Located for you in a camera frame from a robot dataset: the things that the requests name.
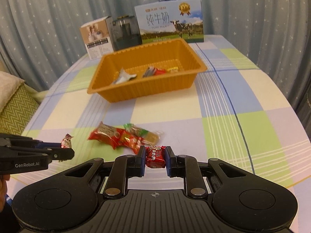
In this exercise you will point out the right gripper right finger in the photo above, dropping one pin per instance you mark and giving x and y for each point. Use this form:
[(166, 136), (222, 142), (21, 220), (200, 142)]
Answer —
[(187, 168)]

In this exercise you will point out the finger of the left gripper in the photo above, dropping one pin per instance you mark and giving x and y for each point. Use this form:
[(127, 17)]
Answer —
[(16, 142)]

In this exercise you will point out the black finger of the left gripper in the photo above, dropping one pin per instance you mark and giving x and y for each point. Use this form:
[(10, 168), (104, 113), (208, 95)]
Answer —
[(24, 160)]

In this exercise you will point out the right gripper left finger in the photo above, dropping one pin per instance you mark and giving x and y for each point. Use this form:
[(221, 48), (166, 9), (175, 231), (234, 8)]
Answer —
[(119, 171)]

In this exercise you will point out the long red snack packet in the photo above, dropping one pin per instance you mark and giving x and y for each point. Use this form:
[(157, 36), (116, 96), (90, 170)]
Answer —
[(116, 137)]

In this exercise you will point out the green clear candy packet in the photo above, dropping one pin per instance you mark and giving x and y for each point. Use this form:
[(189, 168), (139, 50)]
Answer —
[(150, 138)]

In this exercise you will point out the small red foil candy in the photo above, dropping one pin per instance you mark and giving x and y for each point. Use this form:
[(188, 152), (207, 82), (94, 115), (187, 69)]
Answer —
[(66, 141)]

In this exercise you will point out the white silver snack wrapper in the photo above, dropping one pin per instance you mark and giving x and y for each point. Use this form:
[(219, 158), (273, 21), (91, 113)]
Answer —
[(124, 77)]

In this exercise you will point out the yellow green candy packet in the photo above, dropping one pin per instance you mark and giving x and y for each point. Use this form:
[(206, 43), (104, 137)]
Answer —
[(174, 70)]

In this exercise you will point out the red double-happiness candy packet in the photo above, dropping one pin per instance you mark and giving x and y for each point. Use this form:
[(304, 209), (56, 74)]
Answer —
[(158, 71)]

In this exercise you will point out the clear grey snack packet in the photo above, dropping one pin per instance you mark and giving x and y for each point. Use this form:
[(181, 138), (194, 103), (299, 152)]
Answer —
[(150, 71)]

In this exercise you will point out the green patterned sofa cushion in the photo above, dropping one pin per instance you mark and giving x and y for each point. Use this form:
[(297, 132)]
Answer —
[(19, 103)]

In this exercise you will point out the checkered tablecloth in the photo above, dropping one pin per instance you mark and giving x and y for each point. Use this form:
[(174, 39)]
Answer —
[(233, 111)]

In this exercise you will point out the orange plastic tray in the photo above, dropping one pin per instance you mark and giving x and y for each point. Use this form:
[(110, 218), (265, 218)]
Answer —
[(135, 60)]

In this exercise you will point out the blue star curtain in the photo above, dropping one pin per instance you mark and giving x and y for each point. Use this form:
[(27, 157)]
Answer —
[(40, 39)]

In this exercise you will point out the white product box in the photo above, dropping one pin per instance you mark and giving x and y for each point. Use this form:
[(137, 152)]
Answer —
[(96, 36)]

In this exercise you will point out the blue milk carton box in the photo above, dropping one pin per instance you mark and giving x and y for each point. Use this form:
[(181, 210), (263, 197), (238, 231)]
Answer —
[(164, 20)]

